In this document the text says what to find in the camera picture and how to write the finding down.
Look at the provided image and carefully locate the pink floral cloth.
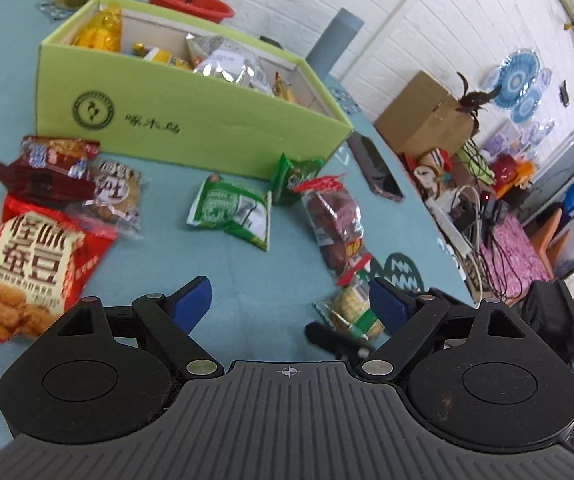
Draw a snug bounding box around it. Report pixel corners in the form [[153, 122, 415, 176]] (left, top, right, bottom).
[[478, 220, 554, 302]]

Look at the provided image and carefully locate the clear green-label cracker packet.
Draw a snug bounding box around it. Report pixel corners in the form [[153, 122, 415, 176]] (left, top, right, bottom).
[[312, 282, 385, 348]]

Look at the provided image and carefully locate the white power strip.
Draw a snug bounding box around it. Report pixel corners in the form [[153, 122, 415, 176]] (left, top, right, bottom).
[[427, 197, 474, 261]]

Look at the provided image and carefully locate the large blue paper fan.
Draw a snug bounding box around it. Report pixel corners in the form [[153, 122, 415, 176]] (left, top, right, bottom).
[[493, 49, 541, 109]]

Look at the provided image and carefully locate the red date snack packet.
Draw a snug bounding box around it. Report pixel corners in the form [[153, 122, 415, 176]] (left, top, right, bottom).
[[292, 174, 372, 281]]

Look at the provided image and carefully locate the dark purple plant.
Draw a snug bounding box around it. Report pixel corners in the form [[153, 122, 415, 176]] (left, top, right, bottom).
[[454, 72, 502, 126]]

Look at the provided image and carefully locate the green white snack packet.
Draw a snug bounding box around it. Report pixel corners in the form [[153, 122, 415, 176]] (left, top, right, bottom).
[[187, 174, 272, 252]]

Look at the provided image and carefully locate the black bag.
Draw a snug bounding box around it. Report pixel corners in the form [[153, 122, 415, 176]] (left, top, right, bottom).
[[521, 280, 574, 361]]

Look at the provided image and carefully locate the small green snack packet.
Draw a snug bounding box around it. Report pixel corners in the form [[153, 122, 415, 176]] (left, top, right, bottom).
[[269, 154, 325, 207]]

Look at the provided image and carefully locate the orange chair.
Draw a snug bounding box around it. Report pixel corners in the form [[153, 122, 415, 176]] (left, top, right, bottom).
[[537, 207, 574, 281]]

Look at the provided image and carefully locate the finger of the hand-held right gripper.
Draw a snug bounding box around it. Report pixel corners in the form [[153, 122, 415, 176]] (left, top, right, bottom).
[[304, 322, 370, 361]]

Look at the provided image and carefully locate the stuffed toy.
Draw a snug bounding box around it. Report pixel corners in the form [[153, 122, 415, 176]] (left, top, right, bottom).
[[414, 152, 451, 197]]

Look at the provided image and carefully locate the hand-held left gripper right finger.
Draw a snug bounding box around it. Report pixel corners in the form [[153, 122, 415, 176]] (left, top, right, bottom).
[[357, 277, 532, 380]]

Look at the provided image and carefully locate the red broad bean packet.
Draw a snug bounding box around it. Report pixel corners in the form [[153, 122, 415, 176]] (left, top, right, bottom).
[[0, 195, 118, 343]]

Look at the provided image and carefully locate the small blue paper fan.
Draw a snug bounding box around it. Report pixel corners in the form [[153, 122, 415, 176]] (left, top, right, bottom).
[[512, 80, 552, 124]]

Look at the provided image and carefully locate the red thermos jug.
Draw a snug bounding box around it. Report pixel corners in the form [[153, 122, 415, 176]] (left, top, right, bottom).
[[494, 155, 518, 192]]

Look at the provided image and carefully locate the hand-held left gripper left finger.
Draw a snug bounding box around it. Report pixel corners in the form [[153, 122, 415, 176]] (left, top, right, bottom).
[[56, 276, 225, 378]]

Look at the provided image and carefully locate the red plastic basin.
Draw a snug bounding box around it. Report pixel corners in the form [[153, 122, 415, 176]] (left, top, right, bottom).
[[146, 0, 235, 23]]

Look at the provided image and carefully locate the brown cardboard box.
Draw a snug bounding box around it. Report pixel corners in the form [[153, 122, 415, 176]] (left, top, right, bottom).
[[374, 70, 480, 161]]

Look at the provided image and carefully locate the yellow snack packet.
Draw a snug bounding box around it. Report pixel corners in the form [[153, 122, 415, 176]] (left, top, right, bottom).
[[71, 2, 124, 53], [134, 42, 192, 70]]

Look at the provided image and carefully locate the silver snack packet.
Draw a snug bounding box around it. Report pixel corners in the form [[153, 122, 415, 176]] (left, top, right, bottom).
[[186, 32, 268, 95]]

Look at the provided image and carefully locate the dark red snack packet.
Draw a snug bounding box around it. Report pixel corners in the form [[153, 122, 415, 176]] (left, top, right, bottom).
[[0, 135, 102, 208]]

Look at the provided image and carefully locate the clear brown-label cookie packet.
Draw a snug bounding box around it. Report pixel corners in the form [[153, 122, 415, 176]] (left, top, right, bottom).
[[84, 160, 145, 241]]

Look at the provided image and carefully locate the smartphone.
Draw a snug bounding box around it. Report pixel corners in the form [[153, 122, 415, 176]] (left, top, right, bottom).
[[348, 132, 404, 203]]

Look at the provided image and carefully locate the grey cylinder bottle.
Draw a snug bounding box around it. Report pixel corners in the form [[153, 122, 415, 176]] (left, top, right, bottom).
[[307, 7, 365, 81]]

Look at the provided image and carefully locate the green cardboard box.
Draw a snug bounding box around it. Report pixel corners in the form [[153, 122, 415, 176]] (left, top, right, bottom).
[[34, 0, 355, 181]]

